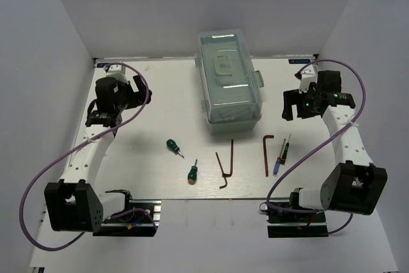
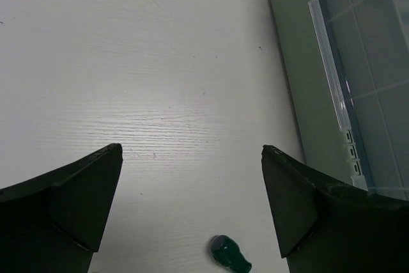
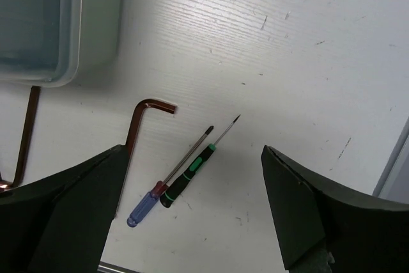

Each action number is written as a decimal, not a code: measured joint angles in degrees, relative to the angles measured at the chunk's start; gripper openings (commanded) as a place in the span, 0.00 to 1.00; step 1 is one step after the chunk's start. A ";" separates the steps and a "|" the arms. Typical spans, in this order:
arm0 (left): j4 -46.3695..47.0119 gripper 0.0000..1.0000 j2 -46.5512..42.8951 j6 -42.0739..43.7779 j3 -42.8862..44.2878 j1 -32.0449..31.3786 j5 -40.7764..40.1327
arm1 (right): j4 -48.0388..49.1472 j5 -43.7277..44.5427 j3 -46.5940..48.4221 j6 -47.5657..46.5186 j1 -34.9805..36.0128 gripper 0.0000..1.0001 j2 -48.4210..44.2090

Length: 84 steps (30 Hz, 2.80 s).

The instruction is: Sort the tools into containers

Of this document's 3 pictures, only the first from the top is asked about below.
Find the black green precision screwdriver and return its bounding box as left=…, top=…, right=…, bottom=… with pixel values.
left=281, top=134, right=291, bottom=164

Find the right blue table label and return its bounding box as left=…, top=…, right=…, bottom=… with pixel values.
left=288, top=58, right=311, bottom=65

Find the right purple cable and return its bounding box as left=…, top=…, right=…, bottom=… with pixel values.
left=265, top=59, right=367, bottom=235

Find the small brown hex key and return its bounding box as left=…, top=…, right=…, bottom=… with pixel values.
left=215, top=152, right=228, bottom=189

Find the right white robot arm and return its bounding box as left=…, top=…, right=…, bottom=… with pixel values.
left=282, top=70, right=387, bottom=221

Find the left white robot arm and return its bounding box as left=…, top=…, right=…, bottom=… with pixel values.
left=44, top=63, right=151, bottom=233

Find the purple cable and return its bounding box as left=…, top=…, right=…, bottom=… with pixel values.
left=19, top=62, right=158, bottom=251
left=265, top=59, right=367, bottom=235

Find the dark green stubby screwdriver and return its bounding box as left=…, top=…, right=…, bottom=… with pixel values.
left=166, top=139, right=185, bottom=159

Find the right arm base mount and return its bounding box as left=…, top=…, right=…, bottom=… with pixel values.
left=259, top=188, right=328, bottom=238

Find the blue handled precision screwdriver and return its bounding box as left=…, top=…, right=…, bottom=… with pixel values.
left=273, top=138, right=286, bottom=176

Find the green orange stubby screwdriver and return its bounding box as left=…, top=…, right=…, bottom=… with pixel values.
left=187, top=159, right=198, bottom=185

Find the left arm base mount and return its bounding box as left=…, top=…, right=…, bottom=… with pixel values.
left=93, top=199, right=162, bottom=237

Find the long brown hex key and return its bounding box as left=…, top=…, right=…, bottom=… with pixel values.
left=223, top=139, right=234, bottom=178

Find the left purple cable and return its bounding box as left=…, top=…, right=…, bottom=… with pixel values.
left=19, top=62, right=158, bottom=251

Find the green toolbox with clear lid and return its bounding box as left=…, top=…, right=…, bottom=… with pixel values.
left=195, top=29, right=264, bottom=135

